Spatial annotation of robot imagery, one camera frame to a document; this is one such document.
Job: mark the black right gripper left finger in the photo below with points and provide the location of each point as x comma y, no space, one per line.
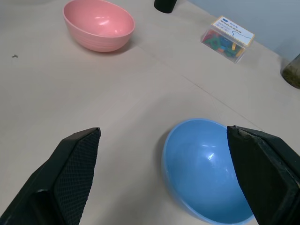
63,178

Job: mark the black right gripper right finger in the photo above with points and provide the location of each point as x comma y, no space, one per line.
264,173

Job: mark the blue plastic bowl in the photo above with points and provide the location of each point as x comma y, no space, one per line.
199,168

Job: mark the glass jar with brownish contents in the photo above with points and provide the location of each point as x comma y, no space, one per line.
292,72

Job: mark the clear box of colourful pieces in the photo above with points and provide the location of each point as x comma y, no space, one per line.
226,38

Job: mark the pink plastic bowl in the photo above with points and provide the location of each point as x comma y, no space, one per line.
99,24

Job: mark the black cylindrical container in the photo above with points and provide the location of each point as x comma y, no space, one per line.
164,5

